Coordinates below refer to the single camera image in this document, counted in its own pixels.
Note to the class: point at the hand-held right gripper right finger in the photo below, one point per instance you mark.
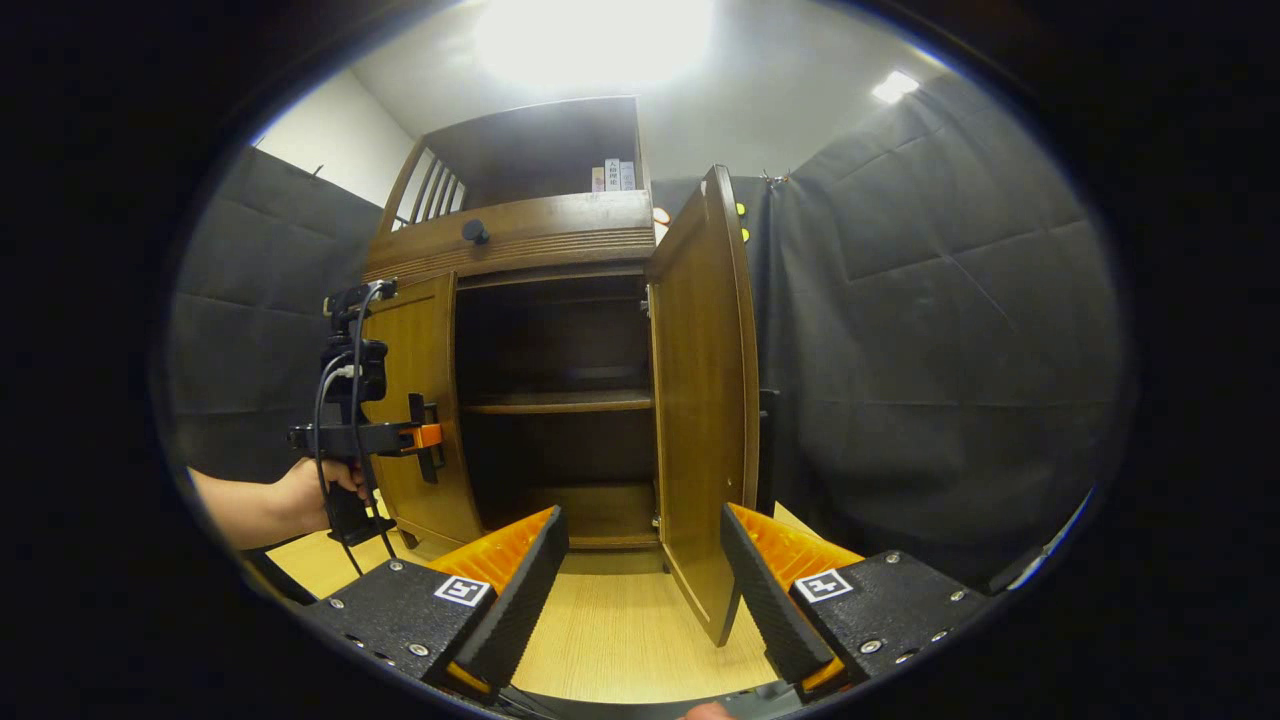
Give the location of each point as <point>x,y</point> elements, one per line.
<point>765,590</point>

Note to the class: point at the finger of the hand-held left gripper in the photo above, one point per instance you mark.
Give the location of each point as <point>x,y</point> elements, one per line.
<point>428,437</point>

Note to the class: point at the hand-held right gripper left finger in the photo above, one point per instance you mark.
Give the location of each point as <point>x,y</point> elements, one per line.
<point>525,585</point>

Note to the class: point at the wooden shoe cabinet door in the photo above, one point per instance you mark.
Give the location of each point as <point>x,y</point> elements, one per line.
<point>415,350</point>
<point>705,400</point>

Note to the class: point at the wooden double-door shoe cabinet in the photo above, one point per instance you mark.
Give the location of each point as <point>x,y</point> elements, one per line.
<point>540,140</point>

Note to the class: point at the wooden inner cabinet shelf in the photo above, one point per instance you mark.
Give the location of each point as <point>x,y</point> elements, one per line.
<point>560,403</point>

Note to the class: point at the wooden drawer with black knob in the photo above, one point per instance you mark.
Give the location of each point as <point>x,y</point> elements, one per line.
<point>560,228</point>

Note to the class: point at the black backdrop cloth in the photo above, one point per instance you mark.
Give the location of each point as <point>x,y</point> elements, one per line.
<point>950,350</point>

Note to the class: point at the white small book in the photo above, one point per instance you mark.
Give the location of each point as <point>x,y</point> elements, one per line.
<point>612,176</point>

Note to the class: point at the grey small book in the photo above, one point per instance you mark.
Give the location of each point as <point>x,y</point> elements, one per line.
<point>628,177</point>

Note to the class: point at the metal cloth clip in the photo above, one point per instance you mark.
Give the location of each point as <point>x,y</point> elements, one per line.
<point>776,180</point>

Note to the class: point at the large ceiling light panel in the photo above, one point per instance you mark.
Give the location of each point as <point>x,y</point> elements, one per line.
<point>595,40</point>

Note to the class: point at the small ceiling light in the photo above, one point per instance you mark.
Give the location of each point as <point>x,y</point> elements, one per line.
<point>895,87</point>

